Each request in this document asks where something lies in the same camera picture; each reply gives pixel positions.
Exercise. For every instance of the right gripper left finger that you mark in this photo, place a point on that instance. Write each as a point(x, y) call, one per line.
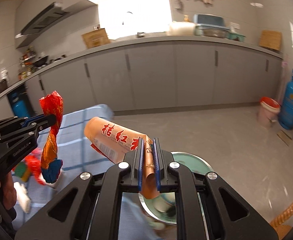
point(132, 181)

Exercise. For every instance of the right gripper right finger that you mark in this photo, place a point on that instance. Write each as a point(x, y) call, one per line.
point(161, 158)

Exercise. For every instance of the orange printed paper package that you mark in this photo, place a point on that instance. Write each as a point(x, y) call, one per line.
point(114, 141)

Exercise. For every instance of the orange blue snack wrapper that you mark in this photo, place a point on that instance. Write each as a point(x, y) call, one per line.
point(50, 164)

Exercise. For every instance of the green enamel trash basin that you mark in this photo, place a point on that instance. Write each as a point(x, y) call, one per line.
point(163, 207)

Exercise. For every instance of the grey kitchen cabinets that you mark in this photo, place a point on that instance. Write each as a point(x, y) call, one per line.
point(160, 73)

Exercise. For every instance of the person left hand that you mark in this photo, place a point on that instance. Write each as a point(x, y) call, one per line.
point(8, 190)

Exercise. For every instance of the blue gas cylinder under counter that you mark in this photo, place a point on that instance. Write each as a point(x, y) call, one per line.
point(18, 105)

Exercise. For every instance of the black rice cooker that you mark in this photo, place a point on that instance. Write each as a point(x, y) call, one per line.
point(3, 85)

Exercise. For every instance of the blue plaid tablecloth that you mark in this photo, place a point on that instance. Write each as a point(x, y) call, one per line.
point(75, 150)

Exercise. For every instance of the white crumpled tissue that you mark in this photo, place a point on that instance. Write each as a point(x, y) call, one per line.
point(22, 197)

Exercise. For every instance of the spice rack with bottles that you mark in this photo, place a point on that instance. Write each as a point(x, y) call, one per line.
point(26, 63)

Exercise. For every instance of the black wok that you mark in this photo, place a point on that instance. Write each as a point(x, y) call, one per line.
point(41, 62)

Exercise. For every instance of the pink bucket red lid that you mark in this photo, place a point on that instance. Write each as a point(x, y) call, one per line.
point(268, 112)

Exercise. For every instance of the white plastic container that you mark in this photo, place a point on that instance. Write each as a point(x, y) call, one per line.
point(181, 29)

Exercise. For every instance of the wicker chair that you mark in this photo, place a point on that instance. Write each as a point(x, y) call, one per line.
point(278, 222)

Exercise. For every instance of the black range hood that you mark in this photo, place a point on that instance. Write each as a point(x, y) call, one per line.
point(44, 19)

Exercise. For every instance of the blue dish rack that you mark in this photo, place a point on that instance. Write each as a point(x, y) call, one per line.
point(210, 26)

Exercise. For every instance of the wooden cutting board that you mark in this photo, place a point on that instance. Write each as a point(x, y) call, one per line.
point(270, 40)

